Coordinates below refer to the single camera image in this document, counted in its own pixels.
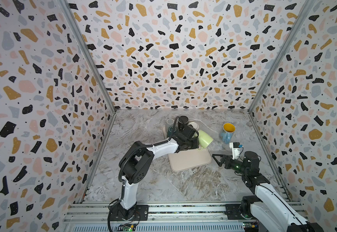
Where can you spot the left corner aluminium profile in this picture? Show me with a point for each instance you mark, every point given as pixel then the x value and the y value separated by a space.
pixel 84 49

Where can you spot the dark teal mug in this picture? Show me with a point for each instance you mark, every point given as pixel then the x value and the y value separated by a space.
pixel 171 131

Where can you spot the grey mug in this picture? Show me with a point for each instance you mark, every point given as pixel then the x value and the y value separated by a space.
pixel 169 123

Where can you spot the black mug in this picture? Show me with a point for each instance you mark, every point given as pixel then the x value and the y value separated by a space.
pixel 182 121

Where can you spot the right corner aluminium profile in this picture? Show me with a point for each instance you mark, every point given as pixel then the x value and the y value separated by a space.
pixel 307 6

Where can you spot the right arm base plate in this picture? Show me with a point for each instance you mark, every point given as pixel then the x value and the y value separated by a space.
pixel 238 211

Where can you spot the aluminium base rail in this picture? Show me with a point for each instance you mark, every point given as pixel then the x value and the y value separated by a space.
pixel 162 217

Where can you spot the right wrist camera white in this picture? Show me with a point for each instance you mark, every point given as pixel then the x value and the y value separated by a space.
pixel 236 149

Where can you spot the beige rectangular tray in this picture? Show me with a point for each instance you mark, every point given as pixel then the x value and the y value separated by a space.
pixel 185 160

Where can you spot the corner aluminium profile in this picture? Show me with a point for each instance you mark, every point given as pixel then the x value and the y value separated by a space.
pixel 84 49
pixel 307 6

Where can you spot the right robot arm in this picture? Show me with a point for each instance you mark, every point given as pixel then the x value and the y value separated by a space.
pixel 265 204

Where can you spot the white mug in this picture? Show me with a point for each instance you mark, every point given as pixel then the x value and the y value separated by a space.
pixel 194 125

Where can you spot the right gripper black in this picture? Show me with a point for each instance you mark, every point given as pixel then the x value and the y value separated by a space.
pixel 229 158

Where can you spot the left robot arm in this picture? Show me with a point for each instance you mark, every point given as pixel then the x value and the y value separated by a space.
pixel 138 159

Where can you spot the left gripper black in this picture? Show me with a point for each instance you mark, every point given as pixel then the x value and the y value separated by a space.
pixel 196 139

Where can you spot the blue butterfly mug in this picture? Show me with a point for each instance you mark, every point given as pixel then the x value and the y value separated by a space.
pixel 227 133

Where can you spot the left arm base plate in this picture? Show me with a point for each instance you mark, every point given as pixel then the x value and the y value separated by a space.
pixel 137 212

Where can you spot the light green mug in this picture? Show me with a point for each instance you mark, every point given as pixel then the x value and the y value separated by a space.
pixel 204 139

